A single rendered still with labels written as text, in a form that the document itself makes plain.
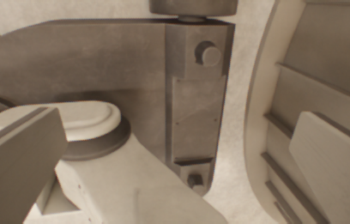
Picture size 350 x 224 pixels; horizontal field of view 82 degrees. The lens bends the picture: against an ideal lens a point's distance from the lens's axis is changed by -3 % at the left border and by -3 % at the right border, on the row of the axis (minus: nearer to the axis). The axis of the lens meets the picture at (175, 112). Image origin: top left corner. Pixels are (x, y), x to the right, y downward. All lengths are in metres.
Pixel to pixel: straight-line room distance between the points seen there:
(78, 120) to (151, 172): 0.14
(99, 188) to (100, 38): 0.28
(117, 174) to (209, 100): 0.28
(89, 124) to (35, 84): 0.20
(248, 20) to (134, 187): 0.57
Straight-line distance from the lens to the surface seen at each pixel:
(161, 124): 0.53
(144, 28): 0.45
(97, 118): 0.35
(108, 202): 0.28
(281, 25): 0.74
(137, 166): 0.32
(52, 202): 0.50
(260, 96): 0.78
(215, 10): 0.44
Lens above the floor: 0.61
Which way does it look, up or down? 59 degrees down
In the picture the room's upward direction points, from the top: 158 degrees clockwise
